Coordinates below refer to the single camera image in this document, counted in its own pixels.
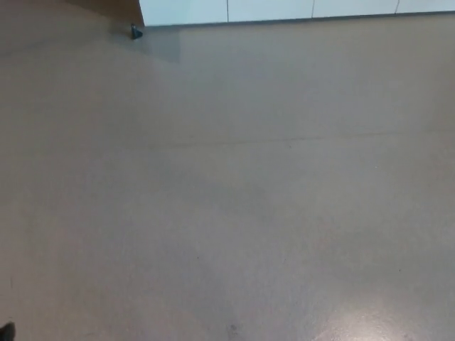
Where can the white locker cabinet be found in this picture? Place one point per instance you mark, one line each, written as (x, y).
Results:
(270, 9)

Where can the brown wooden panel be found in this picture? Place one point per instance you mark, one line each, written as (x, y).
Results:
(71, 17)

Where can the white locker door 2D04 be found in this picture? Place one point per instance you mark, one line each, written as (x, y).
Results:
(185, 10)

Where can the white unnumbered short locker door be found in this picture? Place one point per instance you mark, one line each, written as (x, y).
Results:
(355, 6)

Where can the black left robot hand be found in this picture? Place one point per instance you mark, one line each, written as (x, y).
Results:
(7, 332)

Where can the white locker door 2D08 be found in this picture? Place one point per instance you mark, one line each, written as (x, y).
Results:
(270, 9)

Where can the black round door stopper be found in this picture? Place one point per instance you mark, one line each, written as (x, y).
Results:
(136, 32)

